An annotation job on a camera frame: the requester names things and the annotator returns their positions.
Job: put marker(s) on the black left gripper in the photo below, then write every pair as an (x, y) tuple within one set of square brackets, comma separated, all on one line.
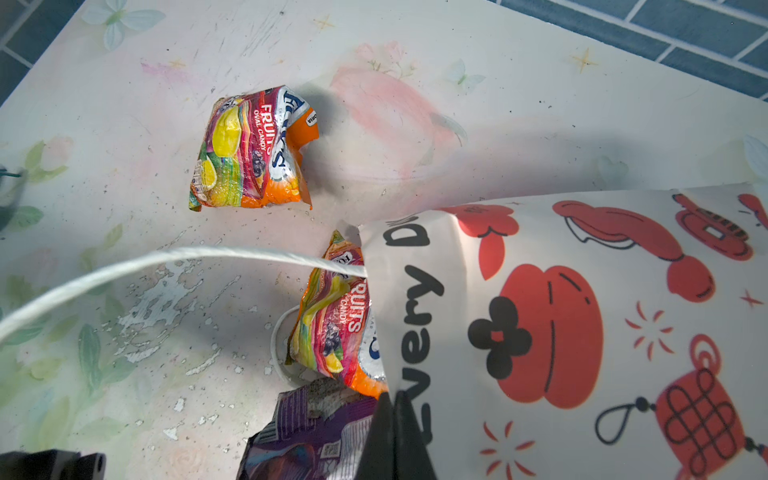
[(52, 465)]

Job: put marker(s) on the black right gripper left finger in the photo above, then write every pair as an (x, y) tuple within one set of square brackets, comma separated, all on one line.
[(377, 460)]

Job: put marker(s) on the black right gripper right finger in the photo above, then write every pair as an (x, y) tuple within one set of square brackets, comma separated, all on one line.
[(411, 459)]

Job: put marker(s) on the purple snack packet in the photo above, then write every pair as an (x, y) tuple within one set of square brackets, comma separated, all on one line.
[(317, 431)]

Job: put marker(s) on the red white paper bag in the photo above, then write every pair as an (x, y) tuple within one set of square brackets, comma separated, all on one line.
[(583, 334)]

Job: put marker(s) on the orange fruit candy packet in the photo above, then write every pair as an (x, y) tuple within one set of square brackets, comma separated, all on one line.
[(251, 152)]

